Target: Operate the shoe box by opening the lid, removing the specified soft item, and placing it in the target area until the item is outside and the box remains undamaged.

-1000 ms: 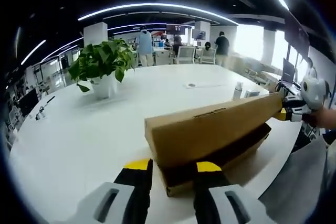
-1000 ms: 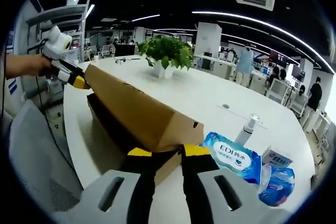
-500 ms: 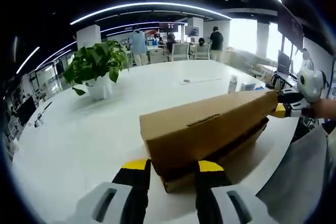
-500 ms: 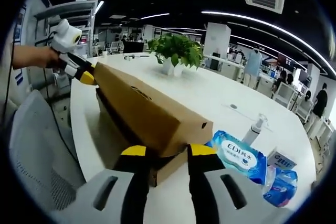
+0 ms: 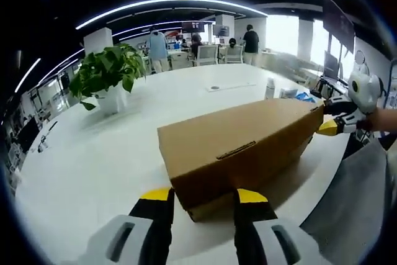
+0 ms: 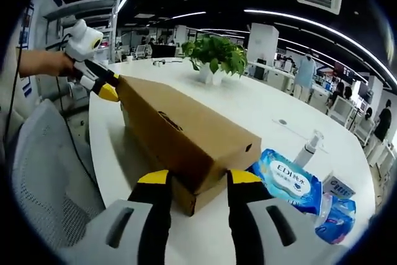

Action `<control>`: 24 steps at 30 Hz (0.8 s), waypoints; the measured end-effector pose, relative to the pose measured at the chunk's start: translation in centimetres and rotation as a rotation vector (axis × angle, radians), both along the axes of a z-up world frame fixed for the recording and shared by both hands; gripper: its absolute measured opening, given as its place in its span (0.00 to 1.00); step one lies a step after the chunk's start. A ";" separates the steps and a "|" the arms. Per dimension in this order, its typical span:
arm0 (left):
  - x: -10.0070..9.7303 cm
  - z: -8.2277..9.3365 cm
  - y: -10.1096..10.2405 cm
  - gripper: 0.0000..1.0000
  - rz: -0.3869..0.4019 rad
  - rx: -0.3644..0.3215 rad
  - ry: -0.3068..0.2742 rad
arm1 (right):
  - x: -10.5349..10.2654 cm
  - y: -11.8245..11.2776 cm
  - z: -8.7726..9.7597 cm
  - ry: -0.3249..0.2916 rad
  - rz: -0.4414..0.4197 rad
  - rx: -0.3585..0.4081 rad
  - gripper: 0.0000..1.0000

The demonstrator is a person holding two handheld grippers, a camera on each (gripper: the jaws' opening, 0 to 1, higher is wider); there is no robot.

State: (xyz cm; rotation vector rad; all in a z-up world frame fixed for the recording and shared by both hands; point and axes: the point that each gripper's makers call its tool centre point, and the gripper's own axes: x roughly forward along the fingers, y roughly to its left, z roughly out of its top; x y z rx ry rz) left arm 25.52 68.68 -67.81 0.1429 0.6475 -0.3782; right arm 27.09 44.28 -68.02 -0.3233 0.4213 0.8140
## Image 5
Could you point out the white office chair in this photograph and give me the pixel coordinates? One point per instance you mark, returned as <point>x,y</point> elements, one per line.
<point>207,55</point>
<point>234,54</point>

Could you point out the white ceiling light strip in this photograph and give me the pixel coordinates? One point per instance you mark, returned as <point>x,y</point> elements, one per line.
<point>170,0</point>

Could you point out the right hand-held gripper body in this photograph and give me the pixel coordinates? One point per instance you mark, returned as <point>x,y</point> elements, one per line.
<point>367,91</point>

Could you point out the blue soft wipes packet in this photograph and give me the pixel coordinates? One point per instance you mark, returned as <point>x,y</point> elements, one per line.
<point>305,97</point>

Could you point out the hanging dark display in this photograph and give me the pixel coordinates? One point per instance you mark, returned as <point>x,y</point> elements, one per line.
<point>338,23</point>

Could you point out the brown cardboard shoe box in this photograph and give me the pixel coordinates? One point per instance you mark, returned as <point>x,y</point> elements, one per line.
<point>232,134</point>

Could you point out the white bottle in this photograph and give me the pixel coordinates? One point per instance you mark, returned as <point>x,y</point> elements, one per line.
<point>270,88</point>

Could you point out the grey mesh office chair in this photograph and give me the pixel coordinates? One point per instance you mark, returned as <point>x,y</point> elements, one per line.
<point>344,203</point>

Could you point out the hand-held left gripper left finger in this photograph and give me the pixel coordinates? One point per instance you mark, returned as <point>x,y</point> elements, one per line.
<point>152,231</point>

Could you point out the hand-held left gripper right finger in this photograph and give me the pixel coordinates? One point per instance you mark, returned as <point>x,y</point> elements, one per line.
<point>257,234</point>

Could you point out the green potted plant white pot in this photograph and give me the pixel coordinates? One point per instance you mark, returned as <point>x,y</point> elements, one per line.
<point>105,69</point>

